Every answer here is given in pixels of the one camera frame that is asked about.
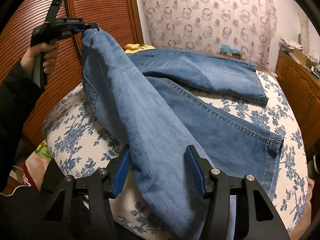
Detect person's left hand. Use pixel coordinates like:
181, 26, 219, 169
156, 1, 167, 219
20, 43, 59, 76

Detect left forearm black sleeve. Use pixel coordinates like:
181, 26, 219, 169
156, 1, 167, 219
0, 60, 44, 191

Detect open cardboard box on dresser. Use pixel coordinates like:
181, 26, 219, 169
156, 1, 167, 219
293, 48, 315, 68

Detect yellow Pikachu plush toy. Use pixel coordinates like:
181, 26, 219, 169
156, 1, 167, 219
124, 44, 155, 54

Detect brown louvered wardrobe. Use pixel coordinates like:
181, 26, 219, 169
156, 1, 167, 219
1, 0, 143, 146

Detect blue floral white bedsheet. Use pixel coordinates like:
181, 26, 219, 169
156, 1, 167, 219
43, 71, 308, 235

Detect brown wooden dresser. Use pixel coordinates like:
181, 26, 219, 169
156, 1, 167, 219
275, 50, 319, 150

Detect cardboard box with blue bag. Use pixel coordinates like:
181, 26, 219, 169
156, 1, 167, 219
220, 43, 242, 60

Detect blue denim jeans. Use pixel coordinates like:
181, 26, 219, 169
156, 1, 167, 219
82, 30, 268, 239

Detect pink circle patterned curtain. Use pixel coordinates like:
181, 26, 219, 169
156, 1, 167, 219
142, 0, 278, 67

